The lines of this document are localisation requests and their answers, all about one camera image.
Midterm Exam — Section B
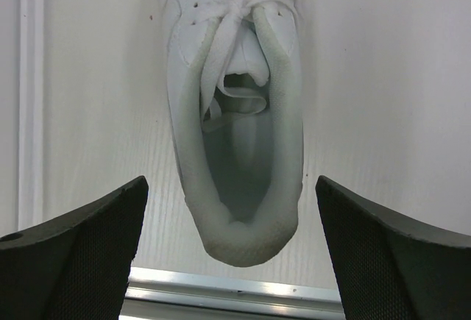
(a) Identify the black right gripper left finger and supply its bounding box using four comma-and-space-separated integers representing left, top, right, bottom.
1, 176, 149, 319

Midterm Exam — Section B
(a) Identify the aluminium mounting rail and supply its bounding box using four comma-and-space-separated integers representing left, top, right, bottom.
125, 267, 345, 319

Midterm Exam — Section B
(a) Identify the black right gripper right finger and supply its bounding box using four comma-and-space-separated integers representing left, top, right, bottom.
316, 176, 470, 319

